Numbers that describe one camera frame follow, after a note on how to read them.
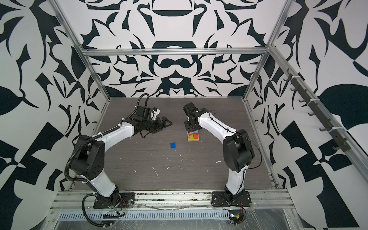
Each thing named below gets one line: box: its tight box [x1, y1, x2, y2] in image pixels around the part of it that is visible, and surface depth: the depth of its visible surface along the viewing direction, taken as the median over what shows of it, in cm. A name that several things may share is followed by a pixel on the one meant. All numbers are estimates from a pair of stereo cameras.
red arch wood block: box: [188, 132, 199, 139], surface depth 98 cm
